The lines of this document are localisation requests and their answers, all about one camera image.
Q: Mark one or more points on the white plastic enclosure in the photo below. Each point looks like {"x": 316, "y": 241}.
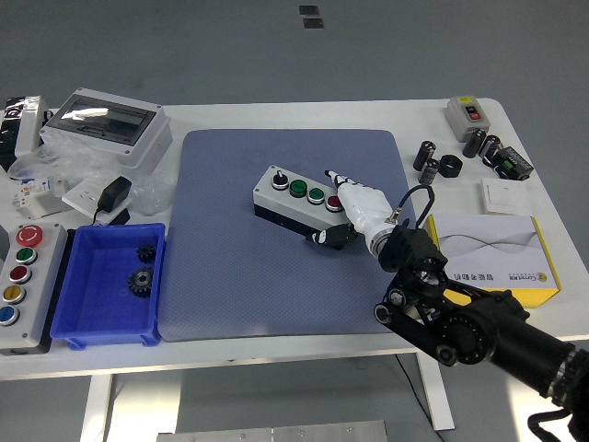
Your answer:
{"x": 30, "y": 126}

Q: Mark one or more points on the dark floor plate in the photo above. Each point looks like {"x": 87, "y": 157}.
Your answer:
{"x": 313, "y": 23}
{"x": 308, "y": 10}

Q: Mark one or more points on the black hex nut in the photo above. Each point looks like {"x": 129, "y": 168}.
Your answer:
{"x": 450, "y": 166}

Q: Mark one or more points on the grey metal plate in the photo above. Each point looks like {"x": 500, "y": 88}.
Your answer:
{"x": 276, "y": 433}

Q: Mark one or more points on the black cylindrical capacitor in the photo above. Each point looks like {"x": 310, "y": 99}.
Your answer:
{"x": 489, "y": 147}
{"x": 424, "y": 155}
{"x": 429, "y": 172}
{"x": 474, "y": 143}

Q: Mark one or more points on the grey five-button control box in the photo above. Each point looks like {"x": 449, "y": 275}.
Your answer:
{"x": 37, "y": 294}

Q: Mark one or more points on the white table leg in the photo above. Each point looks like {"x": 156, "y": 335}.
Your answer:
{"x": 95, "y": 410}
{"x": 435, "y": 396}

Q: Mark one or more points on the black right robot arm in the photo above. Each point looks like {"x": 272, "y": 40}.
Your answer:
{"x": 474, "y": 327}

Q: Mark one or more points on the black module green terminal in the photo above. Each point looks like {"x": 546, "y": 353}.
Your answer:
{"x": 513, "y": 163}

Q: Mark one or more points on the blue plastic bin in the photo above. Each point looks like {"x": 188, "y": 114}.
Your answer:
{"x": 96, "y": 299}

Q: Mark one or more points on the large black gear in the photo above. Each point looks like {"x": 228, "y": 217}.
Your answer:
{"x": 141, "y": 282}

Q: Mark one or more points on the yellow and white cardboard box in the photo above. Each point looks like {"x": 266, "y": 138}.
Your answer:
{"x": 497, "y": 248}

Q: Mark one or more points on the grey four-button control box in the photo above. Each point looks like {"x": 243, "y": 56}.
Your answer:
{"x": 285, "y": 198}

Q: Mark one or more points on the clear plastic bag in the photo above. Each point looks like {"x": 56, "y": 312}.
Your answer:
{"x": 78, "y": 161}

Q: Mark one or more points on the white wall switch panel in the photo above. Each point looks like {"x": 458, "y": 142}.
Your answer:
{"x": 505, "y": 195}

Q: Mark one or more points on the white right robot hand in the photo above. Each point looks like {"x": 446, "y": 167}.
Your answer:
{"x": 363, "y": 207}

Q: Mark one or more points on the grey distribution box clear lid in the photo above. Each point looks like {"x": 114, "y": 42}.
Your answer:
{"x": 106, "y": 129}

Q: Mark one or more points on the small black gear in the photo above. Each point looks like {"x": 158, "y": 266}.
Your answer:
{"x": 146, "y": 254}

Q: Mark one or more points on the white wall socket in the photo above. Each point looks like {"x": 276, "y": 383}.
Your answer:
{"x": 78, "y": 195}

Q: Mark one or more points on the grey-blue table mat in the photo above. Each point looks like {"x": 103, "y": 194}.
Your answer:
{"x": 239, "y": 285}

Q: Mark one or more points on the black power adapter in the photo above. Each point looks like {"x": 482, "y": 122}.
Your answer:
{"x": 112, "y": 193}

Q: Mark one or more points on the grey two-button switch box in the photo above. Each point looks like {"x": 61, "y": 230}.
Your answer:
{"x": 462, "y": 117}

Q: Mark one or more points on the white circuit breaker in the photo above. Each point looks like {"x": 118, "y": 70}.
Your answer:
{"x": 39, "y": 198}

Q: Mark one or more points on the black packaged item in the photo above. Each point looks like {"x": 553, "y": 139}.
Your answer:
{"x": 7, "y": 133}

